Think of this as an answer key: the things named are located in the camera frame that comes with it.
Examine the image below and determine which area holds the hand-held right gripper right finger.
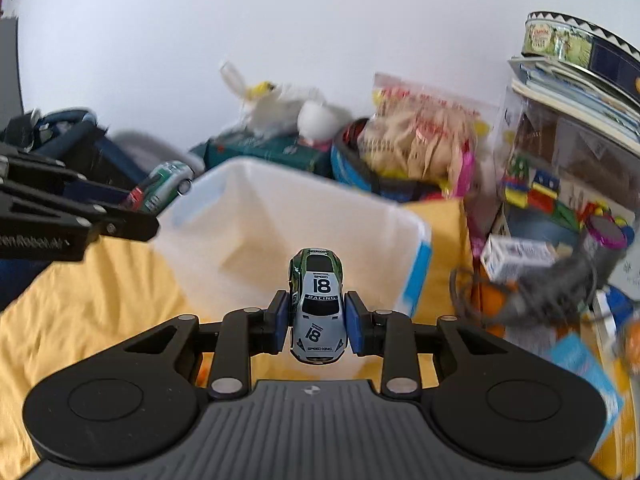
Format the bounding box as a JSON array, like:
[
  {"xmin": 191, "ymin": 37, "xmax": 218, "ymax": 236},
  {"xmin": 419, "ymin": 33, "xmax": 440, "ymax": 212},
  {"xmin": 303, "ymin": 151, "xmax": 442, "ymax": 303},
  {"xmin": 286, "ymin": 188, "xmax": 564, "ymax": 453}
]
[{"xmin": 345, "ymin": 290, "xmax": 506, "ymax": 396}]

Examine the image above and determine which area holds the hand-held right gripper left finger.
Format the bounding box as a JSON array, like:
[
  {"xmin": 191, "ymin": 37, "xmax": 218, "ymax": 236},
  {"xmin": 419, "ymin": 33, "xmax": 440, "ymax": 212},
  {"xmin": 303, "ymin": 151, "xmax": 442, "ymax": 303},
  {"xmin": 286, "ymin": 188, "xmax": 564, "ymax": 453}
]
[{"xmin": 122, "ymin": 290, "xmax": 290, "ymax": 401}]

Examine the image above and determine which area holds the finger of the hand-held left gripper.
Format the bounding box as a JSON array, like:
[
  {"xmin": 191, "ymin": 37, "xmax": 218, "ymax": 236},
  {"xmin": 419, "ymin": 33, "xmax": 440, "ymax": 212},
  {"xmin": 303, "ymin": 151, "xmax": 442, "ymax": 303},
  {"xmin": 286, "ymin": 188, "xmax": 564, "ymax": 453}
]
[
  {"xmin": 0, "ymin": 181, "xmax": 161, "ymax": 242},
  {"xmin": 0, "ymin": 155, "xmax": 129, "ymax": 206}
]

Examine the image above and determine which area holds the white green toy car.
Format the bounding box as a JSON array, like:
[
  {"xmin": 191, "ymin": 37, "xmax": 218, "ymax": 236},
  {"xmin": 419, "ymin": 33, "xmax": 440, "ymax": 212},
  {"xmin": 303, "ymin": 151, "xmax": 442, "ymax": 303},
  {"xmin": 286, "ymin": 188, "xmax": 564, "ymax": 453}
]
[{"xmin": 287, "ymin": 247, "xmax": 348, "ymax": 365}]

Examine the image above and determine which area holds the green red toy car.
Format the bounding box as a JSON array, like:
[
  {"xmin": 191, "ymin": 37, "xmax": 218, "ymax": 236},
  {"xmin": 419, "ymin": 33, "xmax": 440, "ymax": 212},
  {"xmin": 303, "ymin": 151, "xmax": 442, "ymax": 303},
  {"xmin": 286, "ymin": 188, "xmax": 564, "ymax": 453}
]
[{"xmin": 122, "ymin": 160, "xmax": 196, "ymax": 214}]

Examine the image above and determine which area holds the white plastic bin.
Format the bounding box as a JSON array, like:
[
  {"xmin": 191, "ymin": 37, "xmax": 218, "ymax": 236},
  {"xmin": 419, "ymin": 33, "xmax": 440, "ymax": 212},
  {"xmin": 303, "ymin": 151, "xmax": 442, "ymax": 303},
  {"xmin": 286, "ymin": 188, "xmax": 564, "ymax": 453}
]
[{"xmin": 150, "ymin": 156, "xmax": 433, "ymax": 383}]

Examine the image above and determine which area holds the dark blue bag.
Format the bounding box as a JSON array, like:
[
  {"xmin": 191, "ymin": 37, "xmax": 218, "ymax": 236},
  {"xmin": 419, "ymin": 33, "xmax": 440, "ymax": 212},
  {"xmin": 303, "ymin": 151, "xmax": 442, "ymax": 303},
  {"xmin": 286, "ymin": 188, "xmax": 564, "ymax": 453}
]
[{"xmin": 0, "ymin": 107, "xmax": 148, "ymax": 203}]

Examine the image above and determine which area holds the yellow blanket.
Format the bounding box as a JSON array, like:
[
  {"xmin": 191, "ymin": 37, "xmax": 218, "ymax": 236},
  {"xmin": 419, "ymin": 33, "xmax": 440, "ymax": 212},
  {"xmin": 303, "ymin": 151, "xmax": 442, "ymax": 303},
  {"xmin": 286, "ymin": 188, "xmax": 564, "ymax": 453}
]
[{"xmin": 0, "ymin": 232, "xmax": 481, "ymax": 480}]

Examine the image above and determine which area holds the grey panel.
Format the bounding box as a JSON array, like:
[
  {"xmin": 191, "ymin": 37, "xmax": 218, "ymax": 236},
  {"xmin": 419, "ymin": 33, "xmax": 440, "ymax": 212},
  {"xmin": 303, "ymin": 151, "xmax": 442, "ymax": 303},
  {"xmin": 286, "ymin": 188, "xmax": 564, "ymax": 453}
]
[{"xmin": 0, "ymin": 16, "xmax": 24, "ymax": 122}]

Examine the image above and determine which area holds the blue basket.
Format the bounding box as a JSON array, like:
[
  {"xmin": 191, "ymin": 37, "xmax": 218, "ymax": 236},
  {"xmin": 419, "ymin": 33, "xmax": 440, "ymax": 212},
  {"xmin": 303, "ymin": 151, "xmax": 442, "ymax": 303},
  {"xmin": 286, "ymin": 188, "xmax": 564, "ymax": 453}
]
[{"xmin": 330, "ymin": 117, "xmax": 457, "ymax": 204}]

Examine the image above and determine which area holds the teal tissue box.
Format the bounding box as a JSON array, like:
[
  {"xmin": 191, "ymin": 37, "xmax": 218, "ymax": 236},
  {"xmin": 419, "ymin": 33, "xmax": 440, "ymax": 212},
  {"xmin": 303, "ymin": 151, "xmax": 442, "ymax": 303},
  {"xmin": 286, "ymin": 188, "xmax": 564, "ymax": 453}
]
[{"xmin": 190, "ymin": 134, "xmax": 333, "ymax": 179}]

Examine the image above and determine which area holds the small white box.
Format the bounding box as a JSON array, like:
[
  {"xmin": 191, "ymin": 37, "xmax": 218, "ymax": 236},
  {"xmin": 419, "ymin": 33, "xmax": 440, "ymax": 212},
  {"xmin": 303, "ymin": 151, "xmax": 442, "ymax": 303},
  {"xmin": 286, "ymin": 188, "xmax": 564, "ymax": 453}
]
[{"xmin": 480, "ymin": 235, "xmax": 557, "ymax": 282}]

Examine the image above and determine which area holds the pink plastic toy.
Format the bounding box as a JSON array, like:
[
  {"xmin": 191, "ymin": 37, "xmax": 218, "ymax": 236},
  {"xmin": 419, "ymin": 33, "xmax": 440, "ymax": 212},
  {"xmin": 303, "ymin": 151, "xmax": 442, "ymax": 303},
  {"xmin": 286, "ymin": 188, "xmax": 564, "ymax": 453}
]
[{"xmin": 449, "ymin": 149, "xmax": 474, "ymax": 197}]

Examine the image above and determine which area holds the white plastic bag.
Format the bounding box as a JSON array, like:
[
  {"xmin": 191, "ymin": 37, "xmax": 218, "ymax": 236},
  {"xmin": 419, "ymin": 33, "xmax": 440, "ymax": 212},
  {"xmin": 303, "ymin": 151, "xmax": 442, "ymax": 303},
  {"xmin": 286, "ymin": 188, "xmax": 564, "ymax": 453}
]
[{"xmin": 219, "ymin": 60, "xmax": 327, "ymax": 139}]

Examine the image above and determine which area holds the clear bag of snacks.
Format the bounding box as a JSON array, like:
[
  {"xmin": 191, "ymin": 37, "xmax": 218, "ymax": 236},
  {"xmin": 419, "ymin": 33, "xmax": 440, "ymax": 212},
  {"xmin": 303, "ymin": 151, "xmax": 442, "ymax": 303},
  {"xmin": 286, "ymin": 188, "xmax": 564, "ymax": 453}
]
[{"xmin": 360, "ymin": 72, "xmax": 497, "ymax": 197}]

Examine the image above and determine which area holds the white cup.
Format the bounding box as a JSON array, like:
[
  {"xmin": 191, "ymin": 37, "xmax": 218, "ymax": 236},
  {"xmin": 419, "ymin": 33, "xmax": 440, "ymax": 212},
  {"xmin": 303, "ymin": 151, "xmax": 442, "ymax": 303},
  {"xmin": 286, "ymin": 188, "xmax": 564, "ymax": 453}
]
[{"xmin": 297, "ymin": 101, "xmax": 352, "ymax": 149}]

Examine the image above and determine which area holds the light blue box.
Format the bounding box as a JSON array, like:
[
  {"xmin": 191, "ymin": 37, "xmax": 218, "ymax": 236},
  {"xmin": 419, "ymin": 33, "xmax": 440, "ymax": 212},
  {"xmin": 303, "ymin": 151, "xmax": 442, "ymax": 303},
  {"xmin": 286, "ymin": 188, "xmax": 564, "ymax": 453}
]
[{"xmin": 547, "ymin": 332, "xmax": 626, "ymax": 442}]

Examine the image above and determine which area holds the clear box of toy blocks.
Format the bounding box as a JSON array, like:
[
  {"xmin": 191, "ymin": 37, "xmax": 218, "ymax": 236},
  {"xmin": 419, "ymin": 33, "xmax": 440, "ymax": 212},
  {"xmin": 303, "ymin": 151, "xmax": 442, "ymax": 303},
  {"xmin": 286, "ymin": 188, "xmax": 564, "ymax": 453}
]
[{"xmin": 492, "ymin": 87, "xmax": 640, "ymax": 262}]

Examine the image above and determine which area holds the purple lid jar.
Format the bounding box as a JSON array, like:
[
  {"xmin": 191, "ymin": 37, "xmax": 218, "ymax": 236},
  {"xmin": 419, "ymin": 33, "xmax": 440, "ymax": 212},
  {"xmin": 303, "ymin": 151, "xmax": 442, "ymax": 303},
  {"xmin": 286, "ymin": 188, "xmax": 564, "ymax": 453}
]
[{"xmin": 585, "ymin": 212, "xmax": 629, "ymax": 252}]

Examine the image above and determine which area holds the stack of books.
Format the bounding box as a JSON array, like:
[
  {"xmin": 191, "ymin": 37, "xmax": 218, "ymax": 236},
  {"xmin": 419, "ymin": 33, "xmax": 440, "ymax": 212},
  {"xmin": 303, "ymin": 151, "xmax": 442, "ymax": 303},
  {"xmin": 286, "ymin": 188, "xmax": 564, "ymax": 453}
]
[{"xmin": 507, "ymin": 55, "xmax": 640, "ymax": 144}]

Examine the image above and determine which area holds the round patterned tin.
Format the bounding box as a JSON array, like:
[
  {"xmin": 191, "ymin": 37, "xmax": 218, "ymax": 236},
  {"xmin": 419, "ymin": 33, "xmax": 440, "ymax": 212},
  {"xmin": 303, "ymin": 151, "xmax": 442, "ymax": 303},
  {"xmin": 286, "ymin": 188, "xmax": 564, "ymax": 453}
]
[{"xmin": 520, "ymin": 10, "xmax": 640, "ymax": 94}]

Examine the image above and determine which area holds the grey cable bundle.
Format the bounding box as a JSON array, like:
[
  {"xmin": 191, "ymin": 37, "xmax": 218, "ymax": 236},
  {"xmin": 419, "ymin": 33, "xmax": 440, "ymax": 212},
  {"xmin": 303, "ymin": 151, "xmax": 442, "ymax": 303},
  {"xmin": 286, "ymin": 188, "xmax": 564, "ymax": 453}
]
[{"xmin": 449, "ymin": 247, "xmax": 602, "ymax": 327}]

